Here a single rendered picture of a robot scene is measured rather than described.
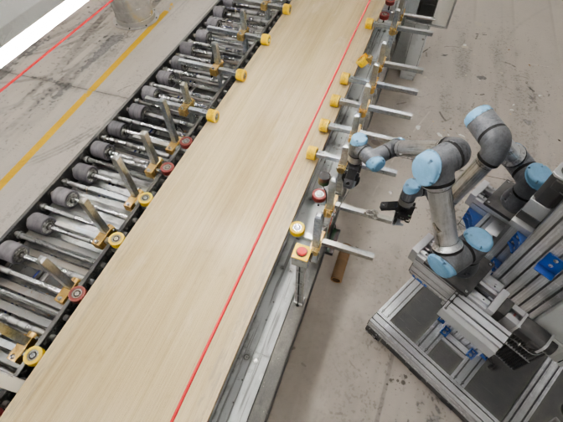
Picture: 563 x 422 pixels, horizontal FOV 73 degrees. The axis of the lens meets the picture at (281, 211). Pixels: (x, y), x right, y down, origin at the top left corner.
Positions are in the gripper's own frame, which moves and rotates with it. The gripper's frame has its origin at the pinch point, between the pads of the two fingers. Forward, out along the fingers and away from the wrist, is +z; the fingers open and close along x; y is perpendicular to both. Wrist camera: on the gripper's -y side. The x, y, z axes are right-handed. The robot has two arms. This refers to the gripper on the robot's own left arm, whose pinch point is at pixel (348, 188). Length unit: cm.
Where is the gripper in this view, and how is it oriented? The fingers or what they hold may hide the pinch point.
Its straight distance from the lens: 204.9
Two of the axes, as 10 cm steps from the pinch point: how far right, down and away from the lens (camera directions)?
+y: 3.5, -7.7, 5.4
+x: -9.4, -2.8, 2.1
